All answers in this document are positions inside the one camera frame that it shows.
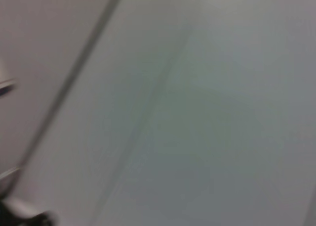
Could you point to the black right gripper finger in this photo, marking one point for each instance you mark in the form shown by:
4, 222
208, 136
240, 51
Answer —
29, 218

